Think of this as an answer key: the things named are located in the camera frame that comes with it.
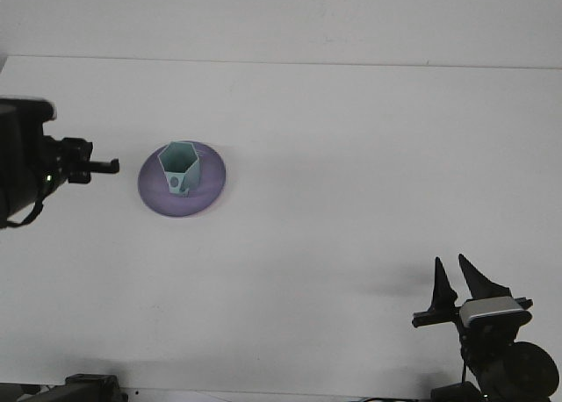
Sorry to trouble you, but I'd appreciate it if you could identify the pale blue hexagonal cup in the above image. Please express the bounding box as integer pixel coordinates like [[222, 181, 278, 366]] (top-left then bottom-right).
[[157, 140, 205, 198]]

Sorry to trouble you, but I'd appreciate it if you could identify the pale purple round plate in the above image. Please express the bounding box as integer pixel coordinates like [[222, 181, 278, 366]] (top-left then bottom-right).
[[137, 140, 228, 219]]

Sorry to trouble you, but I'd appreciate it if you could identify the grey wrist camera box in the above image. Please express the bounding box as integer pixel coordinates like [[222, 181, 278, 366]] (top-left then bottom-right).
[[8, 97, 58, 123], [458, 295, 527, 327]]

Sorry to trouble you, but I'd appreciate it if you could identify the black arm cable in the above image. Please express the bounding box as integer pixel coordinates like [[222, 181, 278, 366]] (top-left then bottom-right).
[[458, 344, 472, 384], [4, 190, 46, 229]]

